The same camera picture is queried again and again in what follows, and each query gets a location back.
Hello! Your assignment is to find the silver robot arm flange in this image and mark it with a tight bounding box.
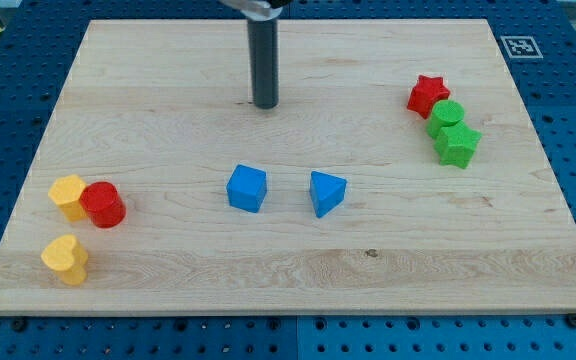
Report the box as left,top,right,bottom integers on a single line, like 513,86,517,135
219,0,292,21

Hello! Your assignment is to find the blue cube block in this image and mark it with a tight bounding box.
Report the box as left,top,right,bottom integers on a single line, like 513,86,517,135
226,164,267,213

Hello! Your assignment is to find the blue triangular prism block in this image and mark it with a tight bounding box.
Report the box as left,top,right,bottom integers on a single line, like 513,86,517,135
309,171,347,218

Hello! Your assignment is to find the light wooden board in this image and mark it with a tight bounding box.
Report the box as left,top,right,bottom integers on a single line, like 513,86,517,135
0,19,576,317

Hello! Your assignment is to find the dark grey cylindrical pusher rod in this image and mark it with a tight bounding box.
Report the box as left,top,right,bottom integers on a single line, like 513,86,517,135
247,19,279,109

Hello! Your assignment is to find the red star block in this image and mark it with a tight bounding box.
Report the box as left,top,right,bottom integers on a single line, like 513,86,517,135
407,75,451,119

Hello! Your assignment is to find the green star block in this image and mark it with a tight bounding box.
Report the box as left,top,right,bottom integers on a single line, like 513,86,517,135
434,121,482,169

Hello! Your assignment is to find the green cylinder block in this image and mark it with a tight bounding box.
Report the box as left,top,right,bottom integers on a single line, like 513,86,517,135
426,100,465,139

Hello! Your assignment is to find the red cylinder block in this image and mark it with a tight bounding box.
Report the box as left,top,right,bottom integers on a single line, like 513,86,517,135
79,181,126,228

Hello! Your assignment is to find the yellow hexagon block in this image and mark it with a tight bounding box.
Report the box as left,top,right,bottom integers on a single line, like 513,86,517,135
48,174,87,222

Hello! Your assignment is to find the yellow heart block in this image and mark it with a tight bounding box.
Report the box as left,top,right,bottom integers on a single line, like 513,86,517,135
40,234,89,286

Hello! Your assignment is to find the black white fiducial marker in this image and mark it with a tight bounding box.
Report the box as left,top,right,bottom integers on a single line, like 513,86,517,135
500,35,543,59

